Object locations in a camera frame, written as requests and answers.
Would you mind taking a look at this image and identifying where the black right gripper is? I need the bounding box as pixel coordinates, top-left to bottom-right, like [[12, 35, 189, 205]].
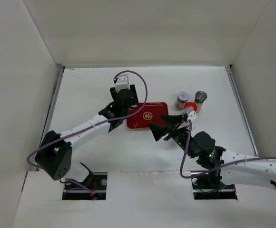
[[148, 114, 197, 158]]

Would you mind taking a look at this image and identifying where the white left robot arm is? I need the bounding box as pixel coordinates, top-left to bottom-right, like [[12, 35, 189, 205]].
[[35, 85, 138, 190]]

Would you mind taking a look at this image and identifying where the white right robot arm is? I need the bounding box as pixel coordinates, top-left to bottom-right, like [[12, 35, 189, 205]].
[[148, 114, 276, 191]]

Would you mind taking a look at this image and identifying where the red lacquer tray gold rim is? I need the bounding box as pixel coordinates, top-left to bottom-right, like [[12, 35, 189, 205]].
[[127, 102, 168, 130]]

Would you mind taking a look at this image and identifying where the white lid spice jar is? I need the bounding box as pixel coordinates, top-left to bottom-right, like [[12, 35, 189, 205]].
[[175, 91, 189, 109]]

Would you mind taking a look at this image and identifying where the red lid white jar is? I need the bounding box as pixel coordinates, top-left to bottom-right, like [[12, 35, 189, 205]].
[[184, 102, 197, 112]]

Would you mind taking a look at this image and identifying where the grey lid spice jar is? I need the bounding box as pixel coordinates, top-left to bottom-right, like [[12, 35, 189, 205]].
[[194, 91, 207, 113]]

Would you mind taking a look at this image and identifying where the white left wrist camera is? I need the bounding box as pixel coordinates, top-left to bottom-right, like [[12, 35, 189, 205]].
[[114, 74, 130, 93]]

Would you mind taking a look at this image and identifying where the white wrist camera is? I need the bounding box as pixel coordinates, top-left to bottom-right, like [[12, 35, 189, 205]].
[[182, 107, 197, 122], [114, 74, 130, 93]]

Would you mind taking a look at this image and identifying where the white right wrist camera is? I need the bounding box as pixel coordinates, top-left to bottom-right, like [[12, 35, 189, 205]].
[[182, 107, 197, 122]]

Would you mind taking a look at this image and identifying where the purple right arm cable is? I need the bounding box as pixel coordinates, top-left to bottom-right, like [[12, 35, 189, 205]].
[[179, 118, 276, 179]]

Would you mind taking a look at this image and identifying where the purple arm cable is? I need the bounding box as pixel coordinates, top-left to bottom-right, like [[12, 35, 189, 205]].
[[179, 118, 276, 179], [27, 70, 148, 198]]

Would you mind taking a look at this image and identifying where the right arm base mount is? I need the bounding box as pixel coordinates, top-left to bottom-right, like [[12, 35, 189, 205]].
[[191, 175, 237, 200]]

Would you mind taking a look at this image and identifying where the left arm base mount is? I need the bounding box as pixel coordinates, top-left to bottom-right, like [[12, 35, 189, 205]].
[[59, 162, 108, 200]]

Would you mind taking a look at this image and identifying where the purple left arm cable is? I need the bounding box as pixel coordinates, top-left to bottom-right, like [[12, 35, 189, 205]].
[[27, 70, 148, 198]]

